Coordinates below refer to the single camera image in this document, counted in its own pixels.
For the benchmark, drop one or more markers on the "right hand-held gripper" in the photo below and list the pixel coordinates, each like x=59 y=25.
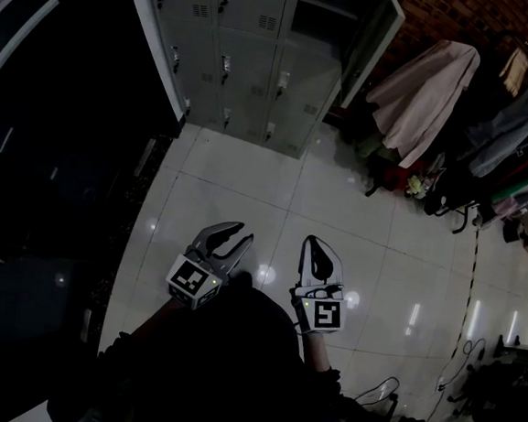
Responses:
x=324 y=314

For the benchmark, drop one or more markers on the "person's left forearm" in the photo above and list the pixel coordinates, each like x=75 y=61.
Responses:
x=163 y=318

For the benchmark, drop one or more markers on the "dark glass door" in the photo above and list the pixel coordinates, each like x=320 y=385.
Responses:
x=45 y=186

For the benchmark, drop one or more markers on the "black office chair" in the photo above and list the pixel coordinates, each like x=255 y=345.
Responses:
x=495 y=400

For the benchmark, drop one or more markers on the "black yellow striped floor strip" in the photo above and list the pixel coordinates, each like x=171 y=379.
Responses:
x=464 y=306

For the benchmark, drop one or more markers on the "grey metal locker cabinet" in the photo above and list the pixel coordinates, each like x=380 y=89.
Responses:
x=250 y=57

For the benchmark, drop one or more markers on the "black clothes rack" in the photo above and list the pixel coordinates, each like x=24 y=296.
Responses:
x=457 y=208

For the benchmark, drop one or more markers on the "grey hanging garment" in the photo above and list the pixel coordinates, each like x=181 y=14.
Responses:
x=505 y=130

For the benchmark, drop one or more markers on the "beige hanging garment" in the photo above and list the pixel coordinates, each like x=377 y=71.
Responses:
x=514 y=71

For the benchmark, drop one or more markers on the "person's black shoe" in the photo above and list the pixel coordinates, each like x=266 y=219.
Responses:
x=244 y=280

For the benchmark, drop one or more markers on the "pink hanging garment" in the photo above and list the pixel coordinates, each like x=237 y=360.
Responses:
x=420 y=104

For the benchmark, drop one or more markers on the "person's black clothing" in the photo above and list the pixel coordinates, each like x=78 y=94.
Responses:
x=213 y=375

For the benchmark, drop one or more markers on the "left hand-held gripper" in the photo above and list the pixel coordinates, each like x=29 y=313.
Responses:
x=195 y=284

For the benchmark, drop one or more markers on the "person's right forearm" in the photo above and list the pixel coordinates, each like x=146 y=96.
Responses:
x=317 y=350

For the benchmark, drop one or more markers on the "yellow plush toy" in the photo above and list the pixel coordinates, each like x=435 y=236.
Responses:
x=415 y=185

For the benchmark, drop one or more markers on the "black bucket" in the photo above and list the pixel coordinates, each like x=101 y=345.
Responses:
x=514 y=231

